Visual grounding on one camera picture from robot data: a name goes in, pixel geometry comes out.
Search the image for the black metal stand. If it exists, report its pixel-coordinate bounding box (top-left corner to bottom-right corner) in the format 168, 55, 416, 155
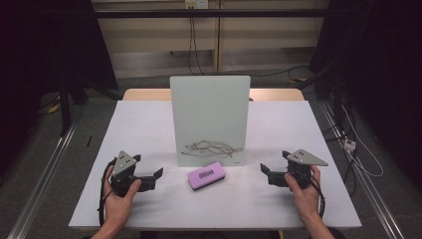
57, 75, 90, 137

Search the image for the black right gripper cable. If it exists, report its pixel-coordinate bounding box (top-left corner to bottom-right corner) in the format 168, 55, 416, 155
310, 177, 326, 219

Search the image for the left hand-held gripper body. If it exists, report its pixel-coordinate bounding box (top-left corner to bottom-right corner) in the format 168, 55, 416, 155
109, 150, 140, 197

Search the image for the white cable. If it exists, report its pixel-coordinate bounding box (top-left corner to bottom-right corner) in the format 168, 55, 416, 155
340, 104, 385, 178

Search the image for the white wall outlet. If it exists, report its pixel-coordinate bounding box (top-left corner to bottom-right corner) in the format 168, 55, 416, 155
184, 0, 209, 10

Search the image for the black curtain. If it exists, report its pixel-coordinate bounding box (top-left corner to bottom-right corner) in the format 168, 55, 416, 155
0, 0, 119, 173
309, 0, 422, 190

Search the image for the person's left hand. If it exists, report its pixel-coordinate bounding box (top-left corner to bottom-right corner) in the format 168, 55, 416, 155
103, 165, 143, 227

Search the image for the black hanging wall cable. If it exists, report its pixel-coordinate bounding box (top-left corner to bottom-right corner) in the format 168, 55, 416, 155
187, 6, 206, 77

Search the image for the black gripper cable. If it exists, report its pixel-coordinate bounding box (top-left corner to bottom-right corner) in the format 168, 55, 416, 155
310, 177, 326, 219
97, 158, 117, 227

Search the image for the aluminium floor rail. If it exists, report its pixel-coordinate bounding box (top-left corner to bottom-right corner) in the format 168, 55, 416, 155
6, 109, 85, 239
318, 101, 405, 239

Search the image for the purple whiteboard eraser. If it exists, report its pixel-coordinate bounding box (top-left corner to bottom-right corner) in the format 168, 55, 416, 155
187, 161, 227, 191

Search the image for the wooden table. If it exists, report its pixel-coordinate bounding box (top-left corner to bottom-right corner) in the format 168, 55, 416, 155
122, 88, 306, 103

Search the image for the pale glass whiteboard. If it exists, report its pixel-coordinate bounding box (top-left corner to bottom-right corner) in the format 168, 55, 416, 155
169, 75, 252, 167

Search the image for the black horizontal bar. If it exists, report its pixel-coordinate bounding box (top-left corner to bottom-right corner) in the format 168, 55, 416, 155
94, 9, 329, 19

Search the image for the person's right hand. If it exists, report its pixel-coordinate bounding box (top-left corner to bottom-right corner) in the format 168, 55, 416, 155
284, 165, 322, 223

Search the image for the white power strip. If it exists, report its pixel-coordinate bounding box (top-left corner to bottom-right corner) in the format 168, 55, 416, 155
342, 138, 357, 152

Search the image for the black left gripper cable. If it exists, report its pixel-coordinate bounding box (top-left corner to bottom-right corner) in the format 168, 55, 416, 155
97, 158, 117, 227

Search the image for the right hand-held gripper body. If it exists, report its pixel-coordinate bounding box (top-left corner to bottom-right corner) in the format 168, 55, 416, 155
286, 148, 329, 190

